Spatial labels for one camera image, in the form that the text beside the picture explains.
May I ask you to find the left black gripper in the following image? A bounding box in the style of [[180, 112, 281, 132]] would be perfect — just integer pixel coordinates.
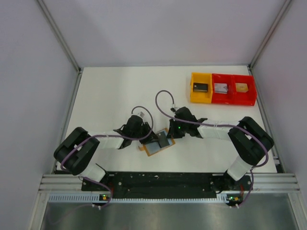
[[131, 122, 160, 145]]

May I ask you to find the gold card in bin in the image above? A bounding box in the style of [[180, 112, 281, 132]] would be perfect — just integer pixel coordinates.
[[235, 82, 249, 93]]

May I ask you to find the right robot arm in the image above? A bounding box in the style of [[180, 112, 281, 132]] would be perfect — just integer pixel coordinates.
[[167, 107, 274, 190]]

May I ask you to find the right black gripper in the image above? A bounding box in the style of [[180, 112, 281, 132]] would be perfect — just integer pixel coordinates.
[[166, 118, 189, 139]]

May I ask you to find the aluminium frame rail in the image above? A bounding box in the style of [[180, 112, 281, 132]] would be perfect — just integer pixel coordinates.
[[38, 173, 301, 193]]

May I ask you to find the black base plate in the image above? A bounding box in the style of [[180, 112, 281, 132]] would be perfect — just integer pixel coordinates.
[[81, 171, 243, 199]]

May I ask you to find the black credit card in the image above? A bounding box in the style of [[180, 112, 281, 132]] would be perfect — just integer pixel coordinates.
[[157, 131, 169, 148]]

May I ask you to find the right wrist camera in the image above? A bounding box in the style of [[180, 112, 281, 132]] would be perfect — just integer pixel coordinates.
[[170, 104, 179, 113]]

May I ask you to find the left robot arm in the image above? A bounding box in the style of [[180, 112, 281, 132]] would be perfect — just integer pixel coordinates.
[[54, 115, 158, 190]]

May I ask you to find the middle red plastic bin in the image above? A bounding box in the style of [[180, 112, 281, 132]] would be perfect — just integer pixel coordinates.
[[212, 73, 234, 104]]

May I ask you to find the yellow plastic bin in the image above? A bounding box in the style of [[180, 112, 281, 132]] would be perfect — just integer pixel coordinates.
[[190, 72, 213, 104]]

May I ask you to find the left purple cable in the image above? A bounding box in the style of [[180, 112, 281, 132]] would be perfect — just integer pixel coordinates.
[[60, 106, 155, 171]]

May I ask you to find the grey slotted cable duct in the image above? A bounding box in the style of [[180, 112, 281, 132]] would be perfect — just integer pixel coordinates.
[[48, 193, 234, 204]]

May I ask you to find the silver card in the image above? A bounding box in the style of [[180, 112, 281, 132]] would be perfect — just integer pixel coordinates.
[[214, 83, 228, 94]]

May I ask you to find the right red plastic bin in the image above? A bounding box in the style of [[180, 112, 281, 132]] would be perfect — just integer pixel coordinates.
[[233, 75, 257, 106]]

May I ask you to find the yellow leather card holder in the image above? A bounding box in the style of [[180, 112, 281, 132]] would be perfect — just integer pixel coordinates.
[[138, 128, 175, 157]]

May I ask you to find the black card in bin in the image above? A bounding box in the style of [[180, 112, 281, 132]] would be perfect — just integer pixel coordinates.
[[192, 82, 208, 92]]

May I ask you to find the red plastic bin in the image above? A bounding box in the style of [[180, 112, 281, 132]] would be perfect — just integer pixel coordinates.
[[212, 73, 234, 104], [233, 75, 257, 106]]

